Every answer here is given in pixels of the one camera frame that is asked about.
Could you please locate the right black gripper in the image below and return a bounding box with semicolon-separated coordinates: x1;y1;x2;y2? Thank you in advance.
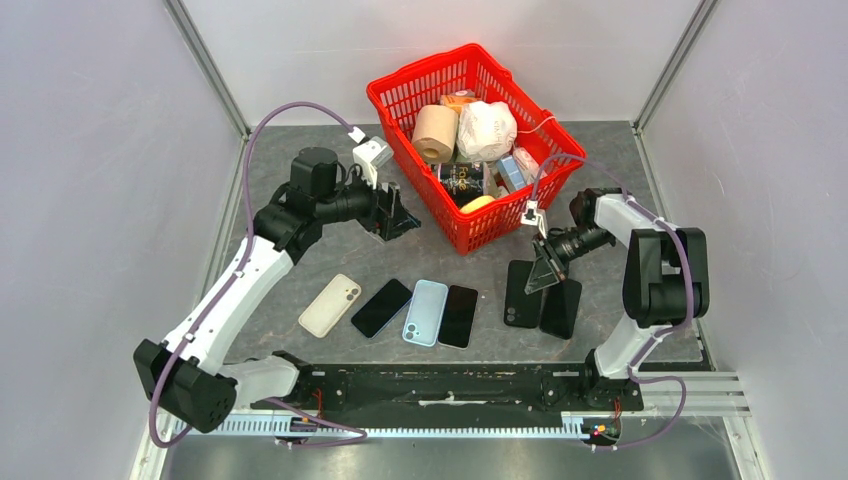
526;224;614;294

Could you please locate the blue phone with black screen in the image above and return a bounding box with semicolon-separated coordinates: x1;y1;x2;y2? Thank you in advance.
351;279;412;339

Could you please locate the black phone from blue case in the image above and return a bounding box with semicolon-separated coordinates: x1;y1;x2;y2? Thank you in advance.
437;285;479;349

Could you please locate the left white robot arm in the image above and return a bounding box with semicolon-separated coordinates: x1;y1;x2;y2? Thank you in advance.
133;138;420;433

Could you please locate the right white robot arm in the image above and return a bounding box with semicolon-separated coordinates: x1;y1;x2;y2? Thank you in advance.
524;188;710;409

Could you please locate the black packet in basket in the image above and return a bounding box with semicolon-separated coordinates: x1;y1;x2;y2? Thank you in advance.
434;163;486;208

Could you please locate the yellow sponge in basket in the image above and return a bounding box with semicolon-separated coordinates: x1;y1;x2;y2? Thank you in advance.
460;195;496;215

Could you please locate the beige toilet paper roll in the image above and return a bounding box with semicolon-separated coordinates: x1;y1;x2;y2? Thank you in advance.
411;105;459;164

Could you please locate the blue box in basket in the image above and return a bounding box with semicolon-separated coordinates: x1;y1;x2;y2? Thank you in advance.
495;155;527;193

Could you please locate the white plastic bag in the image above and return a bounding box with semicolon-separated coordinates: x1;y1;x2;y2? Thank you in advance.
456;101;518;162

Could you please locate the red plastic basket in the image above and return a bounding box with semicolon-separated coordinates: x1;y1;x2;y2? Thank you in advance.
366;43;586;255

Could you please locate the orange box in basket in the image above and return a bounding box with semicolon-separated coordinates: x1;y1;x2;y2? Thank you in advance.
439;89;479;115

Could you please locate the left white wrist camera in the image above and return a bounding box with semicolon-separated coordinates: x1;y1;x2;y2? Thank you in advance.
348;126;394;190

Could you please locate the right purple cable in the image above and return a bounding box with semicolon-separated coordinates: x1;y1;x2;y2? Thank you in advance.
527;153;696;452

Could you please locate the purple cable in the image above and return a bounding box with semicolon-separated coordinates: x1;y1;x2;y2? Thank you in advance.
527;153;696;452
147;101;369;450

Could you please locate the white toothed cable rail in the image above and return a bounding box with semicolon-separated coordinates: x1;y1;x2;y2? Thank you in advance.
210;411;590;441

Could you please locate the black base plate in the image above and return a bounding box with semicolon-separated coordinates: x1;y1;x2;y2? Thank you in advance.
283;363;644;429

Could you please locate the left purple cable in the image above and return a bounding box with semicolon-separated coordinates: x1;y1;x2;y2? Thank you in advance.
147;101;369;450

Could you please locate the aluminium frame rail left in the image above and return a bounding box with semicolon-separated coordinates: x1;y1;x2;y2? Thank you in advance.
162;0;251;141

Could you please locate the aluminium frame rail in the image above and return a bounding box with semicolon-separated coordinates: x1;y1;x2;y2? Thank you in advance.
162;0;251;141
632;0;719;134

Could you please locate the aluminium frame rail right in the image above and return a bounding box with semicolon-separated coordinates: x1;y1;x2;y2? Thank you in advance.
632;0;719;134

